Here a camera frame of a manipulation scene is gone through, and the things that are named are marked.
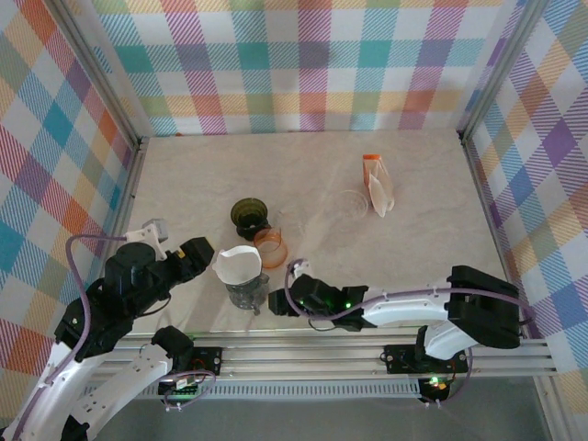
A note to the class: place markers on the smoky grey plastic dripper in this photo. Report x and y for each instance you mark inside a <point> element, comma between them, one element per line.
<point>245,294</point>

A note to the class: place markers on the white paper coffee filter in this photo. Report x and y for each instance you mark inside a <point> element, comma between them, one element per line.
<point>239,266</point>

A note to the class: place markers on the orange plastic dripper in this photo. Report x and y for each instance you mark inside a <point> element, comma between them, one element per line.
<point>273,255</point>

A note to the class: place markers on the dark green plastic dripper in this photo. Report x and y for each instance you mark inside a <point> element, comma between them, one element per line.
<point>248,213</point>

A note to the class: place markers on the clear plastic dripper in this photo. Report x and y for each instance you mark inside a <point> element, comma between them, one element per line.
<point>351,204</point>

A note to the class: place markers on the white coffee filter stack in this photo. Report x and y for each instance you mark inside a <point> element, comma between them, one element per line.
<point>382,195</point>

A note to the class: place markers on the orange coffee filter box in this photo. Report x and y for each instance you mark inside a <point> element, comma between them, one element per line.
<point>367,172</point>

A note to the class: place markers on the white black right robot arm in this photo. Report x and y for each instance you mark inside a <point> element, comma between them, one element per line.
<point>404,310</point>

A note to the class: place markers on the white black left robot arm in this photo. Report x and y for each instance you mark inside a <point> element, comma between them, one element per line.
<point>69,390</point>

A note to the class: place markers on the left green circuit board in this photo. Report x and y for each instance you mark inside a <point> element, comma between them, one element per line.
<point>184,390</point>

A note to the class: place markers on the green circuit board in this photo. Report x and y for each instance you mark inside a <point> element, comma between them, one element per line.
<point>184,390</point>
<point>436,383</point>

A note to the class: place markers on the right green circuit board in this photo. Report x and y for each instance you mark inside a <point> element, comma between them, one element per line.
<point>436,383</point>

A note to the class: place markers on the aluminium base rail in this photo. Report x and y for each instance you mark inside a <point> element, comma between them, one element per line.
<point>298,358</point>

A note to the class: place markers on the aluminium side rail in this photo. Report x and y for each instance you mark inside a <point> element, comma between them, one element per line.
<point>121,216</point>
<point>482,202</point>

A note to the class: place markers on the aluminium frame post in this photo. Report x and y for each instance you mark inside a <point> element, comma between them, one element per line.
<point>500,69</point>
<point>101,78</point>

